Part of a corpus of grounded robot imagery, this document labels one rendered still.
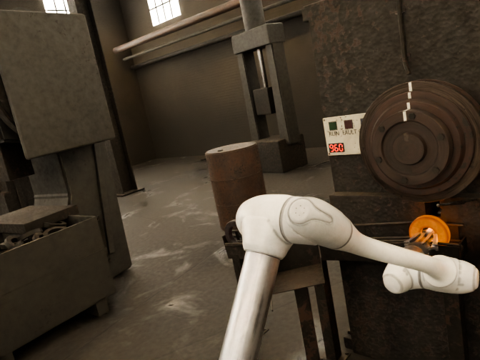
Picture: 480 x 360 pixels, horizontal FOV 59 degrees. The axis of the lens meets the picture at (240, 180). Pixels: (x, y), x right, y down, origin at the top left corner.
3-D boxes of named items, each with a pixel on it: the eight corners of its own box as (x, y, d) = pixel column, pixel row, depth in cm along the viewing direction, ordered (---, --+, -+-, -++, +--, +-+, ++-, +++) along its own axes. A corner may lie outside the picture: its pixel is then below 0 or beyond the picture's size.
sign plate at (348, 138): (330, 154, 206) (324, 118, 202) (381, 151, 188) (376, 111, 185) (327, 156, 204) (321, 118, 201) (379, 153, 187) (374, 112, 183)
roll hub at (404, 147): (381, 181, 172) (373, 113, 166) (456, 181, 153) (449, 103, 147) (376, 186, 168) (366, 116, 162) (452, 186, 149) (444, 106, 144)
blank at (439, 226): (403, 226, 181) (400, 229, 178) (431, 207, 170) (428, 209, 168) (429, 256, 177) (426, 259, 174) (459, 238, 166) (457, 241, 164)
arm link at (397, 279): (397, 274, 159) (433, 278, 150) (380, 297, 148) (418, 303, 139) (391, 248, 156) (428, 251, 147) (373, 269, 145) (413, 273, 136)
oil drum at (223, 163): (243, 213, 522) (228, 142, 504) (282, 216, 482) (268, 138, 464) (209, 231, 479) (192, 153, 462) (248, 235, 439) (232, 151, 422)
